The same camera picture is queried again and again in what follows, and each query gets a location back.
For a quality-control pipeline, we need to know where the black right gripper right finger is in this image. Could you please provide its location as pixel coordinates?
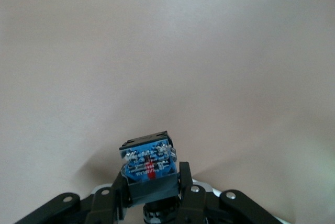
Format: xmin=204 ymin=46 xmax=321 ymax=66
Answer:
xmin=177 ymin=161 xmax=207 ymax=224

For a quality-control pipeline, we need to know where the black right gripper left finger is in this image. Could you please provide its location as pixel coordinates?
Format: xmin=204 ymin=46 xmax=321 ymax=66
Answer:
xmin=86 ymin=173 xmax=133 ymax=224

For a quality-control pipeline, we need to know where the green push button blue block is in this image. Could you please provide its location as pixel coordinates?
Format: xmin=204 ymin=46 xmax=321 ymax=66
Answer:
xmin=119 ymin=130 xmax=182 ymax=224

